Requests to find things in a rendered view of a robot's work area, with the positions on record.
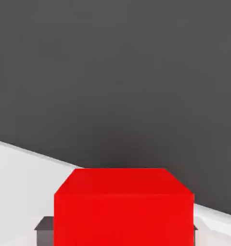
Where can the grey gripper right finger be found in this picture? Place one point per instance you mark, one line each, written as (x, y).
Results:
(204, 235)

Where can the small red cube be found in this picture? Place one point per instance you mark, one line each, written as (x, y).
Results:
(124, 211)

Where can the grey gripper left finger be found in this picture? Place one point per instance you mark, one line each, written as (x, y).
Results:
(45, 233)

